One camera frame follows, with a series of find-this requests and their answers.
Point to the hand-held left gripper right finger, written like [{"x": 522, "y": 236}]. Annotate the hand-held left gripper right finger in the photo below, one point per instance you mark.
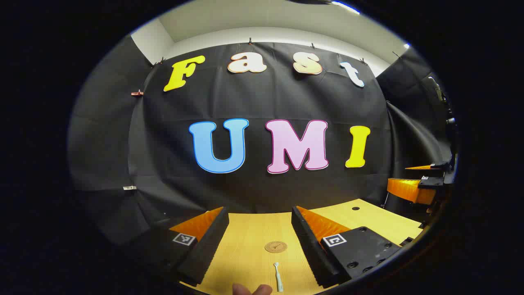
[{"x": 311, "y": 250}]

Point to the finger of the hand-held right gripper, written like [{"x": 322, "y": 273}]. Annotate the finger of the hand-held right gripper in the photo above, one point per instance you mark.
[
  {"x": 438, "y": 166},
  {"x": 409, "y": 190}
]

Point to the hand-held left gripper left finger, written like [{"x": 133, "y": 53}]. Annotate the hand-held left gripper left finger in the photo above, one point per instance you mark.
[{"x": 206, "y": 246}]

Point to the round brown coaster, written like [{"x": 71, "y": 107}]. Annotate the round brown coaster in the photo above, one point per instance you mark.
[{"x": 276, "y": 247}]

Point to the pale green toothbrush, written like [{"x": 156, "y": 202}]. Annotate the pale green toothbrush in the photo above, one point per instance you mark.
[{"x": 278, "y": 278}]

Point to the wooden desktop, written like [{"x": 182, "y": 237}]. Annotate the wooden desktop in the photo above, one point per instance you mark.
[{"x": 249, "y": 237}]

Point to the black backdrop cloth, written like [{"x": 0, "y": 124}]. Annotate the black backdrop cloth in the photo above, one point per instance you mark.
[{"x": 266, "y": 98}]

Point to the small red clip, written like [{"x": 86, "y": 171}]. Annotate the small red clip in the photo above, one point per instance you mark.
[{"x": 137, "y": 93}]

